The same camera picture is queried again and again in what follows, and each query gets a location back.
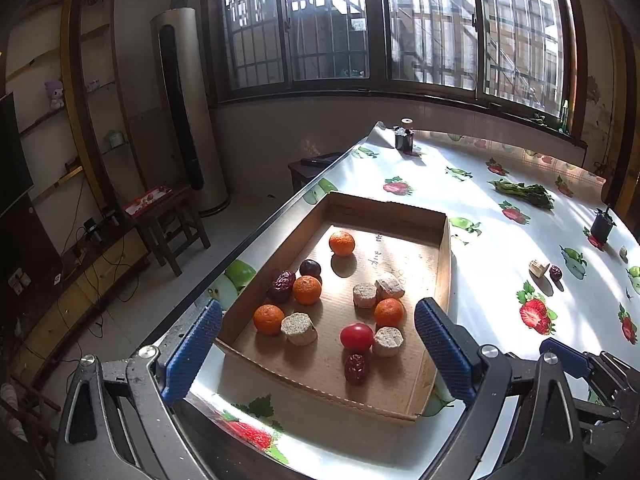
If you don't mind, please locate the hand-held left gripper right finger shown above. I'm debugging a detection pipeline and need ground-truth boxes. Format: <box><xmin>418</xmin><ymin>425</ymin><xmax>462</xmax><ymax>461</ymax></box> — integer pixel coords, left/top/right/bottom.
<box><xmin>414</xmin><ymin>297</ymin><xmax>588</xmax><ymax>480</ymax></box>

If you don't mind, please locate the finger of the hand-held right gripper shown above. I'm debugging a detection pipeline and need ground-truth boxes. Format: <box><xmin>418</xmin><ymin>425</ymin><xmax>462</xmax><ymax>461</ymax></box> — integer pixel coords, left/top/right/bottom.
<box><xmin>540</xmin><ymin>337</ymin><xmax>623</xmax><ymax>383</ymax></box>

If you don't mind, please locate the tall standing air conditioner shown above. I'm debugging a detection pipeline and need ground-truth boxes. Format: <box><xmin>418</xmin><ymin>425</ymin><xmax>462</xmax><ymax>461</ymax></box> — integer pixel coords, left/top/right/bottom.
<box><xmin>150</xmin><ymin>6</ymin><xmax>232</xmax><ymax>217</ymax></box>

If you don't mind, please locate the barred dark frame window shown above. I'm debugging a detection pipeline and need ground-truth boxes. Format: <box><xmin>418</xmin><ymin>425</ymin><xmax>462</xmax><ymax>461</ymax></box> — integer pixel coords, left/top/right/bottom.
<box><xmin>202</xmin><ymin>0</ymin><xmax>588</xmax><ymax>131</ymax></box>

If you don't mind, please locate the brown cardboard box tray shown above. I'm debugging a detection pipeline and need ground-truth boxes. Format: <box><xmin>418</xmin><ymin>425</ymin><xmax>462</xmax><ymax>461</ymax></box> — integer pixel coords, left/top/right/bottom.
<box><xmin>214</xmin><ymin>191</ymin><xmax>453</xmax><ymax>423</ymax></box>

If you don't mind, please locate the pink plush toy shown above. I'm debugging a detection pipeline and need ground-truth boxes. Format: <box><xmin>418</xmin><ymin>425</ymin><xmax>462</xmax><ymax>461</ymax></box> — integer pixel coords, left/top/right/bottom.
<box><xmin>44</xmin><ymin>79</ymin><xmax>66</xmax><ymax>111</ymax></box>

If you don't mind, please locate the green leafy vegetable bunch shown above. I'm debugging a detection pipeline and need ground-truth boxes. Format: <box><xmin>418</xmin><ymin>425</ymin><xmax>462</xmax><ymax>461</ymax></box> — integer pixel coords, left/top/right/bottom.
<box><xmin>487</xmin><ymin>178</ymin><xmax>555</xmax><ymax>210</ymax></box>

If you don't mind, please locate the red tray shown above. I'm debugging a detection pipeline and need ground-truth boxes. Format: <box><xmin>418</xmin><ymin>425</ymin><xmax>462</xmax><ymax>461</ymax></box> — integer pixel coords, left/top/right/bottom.
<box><xmin>121</xmin><ymin>185</ymin><xmax>176</xmax><ymax>219</ymax></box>

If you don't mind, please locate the fruit print tablecloth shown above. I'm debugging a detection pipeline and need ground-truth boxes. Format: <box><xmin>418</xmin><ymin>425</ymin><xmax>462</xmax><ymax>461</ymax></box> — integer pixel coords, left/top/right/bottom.
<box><xmin>165</xmin><ymin>121</ymin><xmax>640</xmax><ymax>480</ymax></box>

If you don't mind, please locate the yellow wooden television cabinet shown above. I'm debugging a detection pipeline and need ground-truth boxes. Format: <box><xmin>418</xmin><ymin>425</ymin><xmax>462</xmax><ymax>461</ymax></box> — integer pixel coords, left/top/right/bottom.
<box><xmin>10</xmin><ymin>225</ymin><xmax>151</xmax><ymax>386</ymax></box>

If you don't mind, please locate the small black side table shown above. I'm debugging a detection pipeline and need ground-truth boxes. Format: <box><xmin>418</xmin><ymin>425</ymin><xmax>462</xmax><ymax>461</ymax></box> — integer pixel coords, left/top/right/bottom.
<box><xmin>287</xmin><ymin>151</ymin><xmax>346</xmax><ymax>206</ymax></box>

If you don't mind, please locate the black television screen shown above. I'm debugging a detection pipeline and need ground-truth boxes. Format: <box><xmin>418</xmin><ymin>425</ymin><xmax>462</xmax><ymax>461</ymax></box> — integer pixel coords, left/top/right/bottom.
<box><xmin>0</xmin><ymin>92</ymin><xmax>36</xmax><ymax>218</ymax></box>

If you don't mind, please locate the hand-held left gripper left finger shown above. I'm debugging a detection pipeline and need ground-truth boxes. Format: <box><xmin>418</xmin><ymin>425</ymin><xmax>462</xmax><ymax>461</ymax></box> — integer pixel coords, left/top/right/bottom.
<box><xmin>55</xmin><ymin>299</ymin><xmax>223</xmax><ymax>480</ymax></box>

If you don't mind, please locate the wooden chair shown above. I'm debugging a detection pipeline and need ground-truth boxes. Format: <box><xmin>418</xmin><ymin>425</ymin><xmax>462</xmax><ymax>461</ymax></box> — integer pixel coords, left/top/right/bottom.
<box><xmin>0</xmin><ymin>380</ymin><xmax>61</xmax><ymax>480</ymax></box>

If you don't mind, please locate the wooden wall shelf unit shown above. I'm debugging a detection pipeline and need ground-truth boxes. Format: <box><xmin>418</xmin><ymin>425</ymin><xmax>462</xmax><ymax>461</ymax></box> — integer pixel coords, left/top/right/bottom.
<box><xmin>0</xmin><ymin>0</ymin><xmax>151</xmax><ymax>221</ymax></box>

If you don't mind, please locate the red tomato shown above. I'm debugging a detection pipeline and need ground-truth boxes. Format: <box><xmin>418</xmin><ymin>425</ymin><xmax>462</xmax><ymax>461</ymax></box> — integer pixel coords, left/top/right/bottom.
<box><xmin>340</xmin><ymin>323</ymin><xmax>375</xmax><ymax>351</ymax></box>

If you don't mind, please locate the dark wooden stool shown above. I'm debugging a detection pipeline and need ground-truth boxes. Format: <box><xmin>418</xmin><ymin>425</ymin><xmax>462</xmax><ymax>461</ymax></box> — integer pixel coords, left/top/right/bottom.
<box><xmin>135</xmin><ymin>185</ymin><xmax>212</xmax><ymax>277</ymax></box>

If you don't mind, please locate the orange tangerine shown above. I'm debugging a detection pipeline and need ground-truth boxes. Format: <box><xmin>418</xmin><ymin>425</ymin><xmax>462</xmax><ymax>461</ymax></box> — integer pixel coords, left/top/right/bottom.
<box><xmin>373</xmin><ymin>298</ymin><xmax>405</xmax><ymax>328</ymax></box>
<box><xmin>292</xmin><ymin>275</ymin><xmax>323</xmax><ymax>306</ymax></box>
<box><xmin>328</xmin><ymin>230</ymin><xmax>356</xmax><ymax>257</ymax></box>
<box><xmin>253</xmin><ymin>304</ymin><xmax>285</xmax><ymax>336</ymax></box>

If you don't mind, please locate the small dark glass bottle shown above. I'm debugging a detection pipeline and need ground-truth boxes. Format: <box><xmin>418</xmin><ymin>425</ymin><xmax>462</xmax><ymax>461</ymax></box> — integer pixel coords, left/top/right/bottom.
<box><xmin>394</xmin><ymin>117</ymin><xmax>416</xmax><ymax>155</ymax></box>

